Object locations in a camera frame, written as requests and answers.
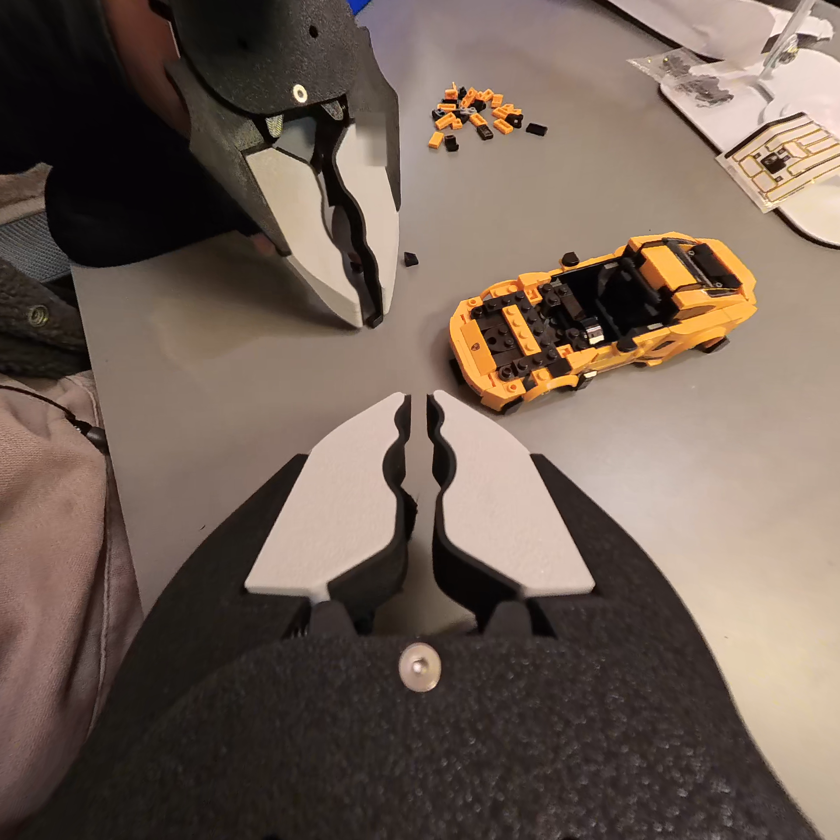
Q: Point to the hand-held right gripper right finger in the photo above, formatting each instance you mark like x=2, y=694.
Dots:
x=512, y=518

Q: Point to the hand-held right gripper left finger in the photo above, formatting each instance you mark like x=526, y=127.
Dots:
x=328, y=518

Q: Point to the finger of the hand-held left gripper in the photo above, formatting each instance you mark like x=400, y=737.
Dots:
x=295, y=216
x=377, y=229

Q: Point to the pile of lego pieces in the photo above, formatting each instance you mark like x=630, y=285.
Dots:
x=485, y=115

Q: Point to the orange lego car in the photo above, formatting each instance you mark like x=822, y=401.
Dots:
x=656, y=308

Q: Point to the person's left forearm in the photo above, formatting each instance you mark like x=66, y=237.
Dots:
x=98, y=131

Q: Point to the black mesh fabric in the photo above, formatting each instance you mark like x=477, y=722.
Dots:
x=29, y=243

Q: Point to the clear bag of grey parts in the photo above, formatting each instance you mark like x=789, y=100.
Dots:
x=689, y=75

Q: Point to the white paper bag pile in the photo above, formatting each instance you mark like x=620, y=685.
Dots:
x=709, y=26

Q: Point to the sticker sheet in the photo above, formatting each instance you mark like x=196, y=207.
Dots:
x=781, y=164

